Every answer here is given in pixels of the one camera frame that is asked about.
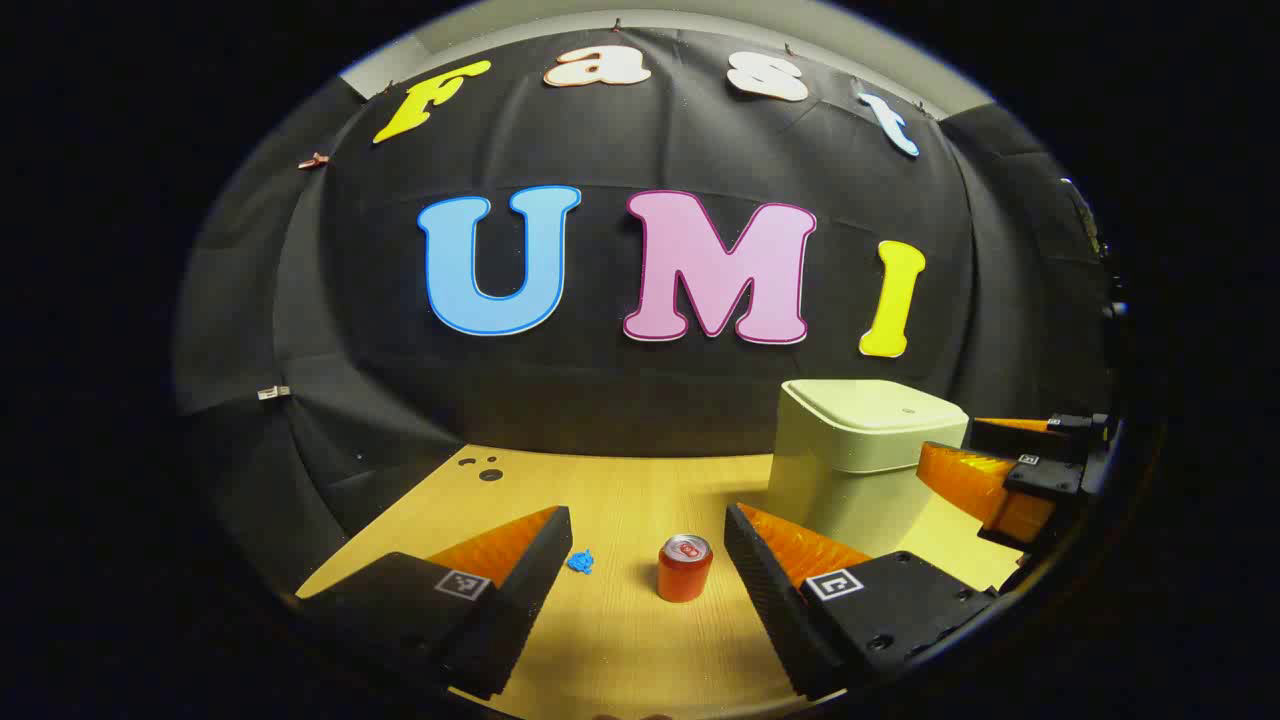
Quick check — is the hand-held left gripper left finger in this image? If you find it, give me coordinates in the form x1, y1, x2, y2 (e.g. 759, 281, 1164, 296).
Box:
300, 505, 574, 701

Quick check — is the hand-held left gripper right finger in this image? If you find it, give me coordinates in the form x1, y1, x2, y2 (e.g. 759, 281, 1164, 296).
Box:
724, 502, 1001, 701

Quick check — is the orange pop can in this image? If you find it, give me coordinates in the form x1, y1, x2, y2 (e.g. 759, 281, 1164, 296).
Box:
657, 534, 714, 603

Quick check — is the pale green desktop garbage bin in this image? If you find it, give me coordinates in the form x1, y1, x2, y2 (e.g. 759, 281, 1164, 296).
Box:
767, 378, 969, 559

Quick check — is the wooden desktop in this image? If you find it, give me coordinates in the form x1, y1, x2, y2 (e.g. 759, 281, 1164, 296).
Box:
295, 443, 1026, 720

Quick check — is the black backdrop cloth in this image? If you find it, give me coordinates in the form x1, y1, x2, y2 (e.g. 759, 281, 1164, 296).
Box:
172, 25, 1116, 601

